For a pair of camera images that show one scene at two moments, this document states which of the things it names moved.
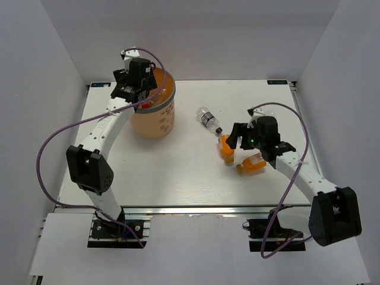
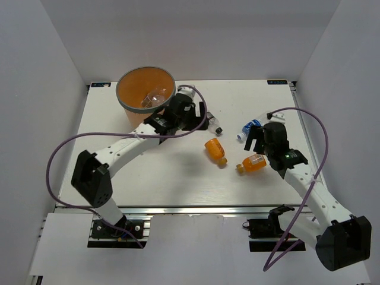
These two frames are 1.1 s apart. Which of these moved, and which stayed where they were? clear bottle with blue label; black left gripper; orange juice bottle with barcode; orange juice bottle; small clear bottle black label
Moved: orange juice bottle; clear bottle with blue label; black left gripper
Stayed: orange juice bottle with barcode; small clear bottle black label
